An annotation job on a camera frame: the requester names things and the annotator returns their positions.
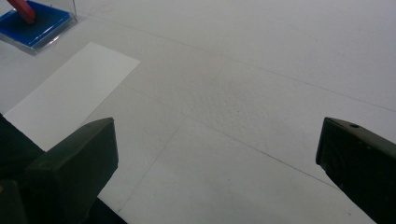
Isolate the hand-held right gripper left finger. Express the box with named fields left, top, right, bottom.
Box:
left=19, top=117, right=120, bottom=224

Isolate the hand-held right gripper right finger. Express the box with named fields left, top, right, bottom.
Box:
left=315, top=117, right=396, bottom=224

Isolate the white paper sheet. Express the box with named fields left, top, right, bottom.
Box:
left=3, top=42, right=141, bottom=153

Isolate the blue ink pad clear case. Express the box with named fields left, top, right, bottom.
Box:
left=0, top=0, right=78, bottom=57

